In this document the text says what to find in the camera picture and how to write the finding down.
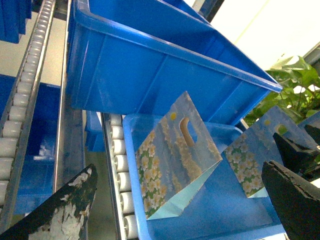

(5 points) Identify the green potted plant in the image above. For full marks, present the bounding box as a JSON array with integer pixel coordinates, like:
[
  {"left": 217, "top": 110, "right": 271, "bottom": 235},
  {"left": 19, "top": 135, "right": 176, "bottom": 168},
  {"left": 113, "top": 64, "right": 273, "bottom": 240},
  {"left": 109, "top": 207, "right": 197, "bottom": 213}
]
[{"left": 244, "top": 55, "right": 320, "bottom": 126}]

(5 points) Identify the large blue plastic crate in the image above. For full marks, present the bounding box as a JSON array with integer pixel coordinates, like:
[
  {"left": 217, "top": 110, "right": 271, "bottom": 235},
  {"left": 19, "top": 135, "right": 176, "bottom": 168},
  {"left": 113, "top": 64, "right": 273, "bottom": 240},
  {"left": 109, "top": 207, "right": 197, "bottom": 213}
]
[{"left": 66, "top": 0, "right": 282, "bottom": 125}]

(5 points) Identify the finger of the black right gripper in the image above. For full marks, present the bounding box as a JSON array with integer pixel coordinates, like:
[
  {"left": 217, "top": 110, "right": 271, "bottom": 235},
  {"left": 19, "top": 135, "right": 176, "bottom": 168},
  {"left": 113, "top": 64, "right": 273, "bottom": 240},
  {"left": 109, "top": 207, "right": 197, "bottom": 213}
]
[
  {"left": 304, "top": 124, "right": 320, "bottom": 145},
  {"left": 272, "top": 133, "right": 320, "bottom": 175}
]

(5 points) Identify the flower gift bag side-on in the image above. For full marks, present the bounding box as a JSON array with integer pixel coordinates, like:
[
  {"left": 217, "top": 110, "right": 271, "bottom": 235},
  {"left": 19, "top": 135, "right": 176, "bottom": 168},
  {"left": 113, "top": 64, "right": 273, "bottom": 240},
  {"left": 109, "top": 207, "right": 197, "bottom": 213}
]
[{"left": 223, "top": 106, "right": 317, "bottom": 198}]

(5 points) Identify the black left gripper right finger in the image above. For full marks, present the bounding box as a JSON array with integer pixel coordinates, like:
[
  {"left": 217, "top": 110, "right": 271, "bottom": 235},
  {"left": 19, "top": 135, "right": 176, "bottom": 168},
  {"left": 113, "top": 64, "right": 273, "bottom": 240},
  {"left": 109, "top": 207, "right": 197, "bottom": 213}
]
[{"left": 261, "top": 160, "right": 320, "bottom": 240}]

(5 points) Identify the blue plastic tray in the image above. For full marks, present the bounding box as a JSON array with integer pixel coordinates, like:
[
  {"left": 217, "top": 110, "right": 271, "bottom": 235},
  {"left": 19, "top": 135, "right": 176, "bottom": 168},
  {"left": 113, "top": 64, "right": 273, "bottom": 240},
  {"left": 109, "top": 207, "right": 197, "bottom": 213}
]
[{"left": 122, "top": 113, "right": 285, "bottom": 240}]

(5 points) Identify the white roller conveyor track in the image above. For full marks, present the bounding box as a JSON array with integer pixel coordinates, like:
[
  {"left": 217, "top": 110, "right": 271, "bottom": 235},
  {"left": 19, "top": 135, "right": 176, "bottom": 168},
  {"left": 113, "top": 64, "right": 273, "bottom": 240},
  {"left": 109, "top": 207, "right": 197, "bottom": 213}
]
[{"left": 0, "top": 0, "right": 56, "bottom": 219}]

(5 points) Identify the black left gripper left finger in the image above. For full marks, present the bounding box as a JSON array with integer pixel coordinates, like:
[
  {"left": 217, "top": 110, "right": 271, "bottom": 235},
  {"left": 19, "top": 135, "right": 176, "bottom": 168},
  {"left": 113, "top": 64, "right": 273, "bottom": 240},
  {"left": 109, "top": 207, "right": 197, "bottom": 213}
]
[{"left": 0, "top": 164, "right": 98, "bottom": 240}]

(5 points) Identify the flower gift bag with robots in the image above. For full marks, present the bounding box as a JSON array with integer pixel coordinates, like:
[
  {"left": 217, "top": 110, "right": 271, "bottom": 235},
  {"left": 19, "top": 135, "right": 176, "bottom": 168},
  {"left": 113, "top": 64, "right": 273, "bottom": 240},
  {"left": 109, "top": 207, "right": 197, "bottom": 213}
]
[{"left": 135, "top": 91, "right": 223, "bottom": 220}]

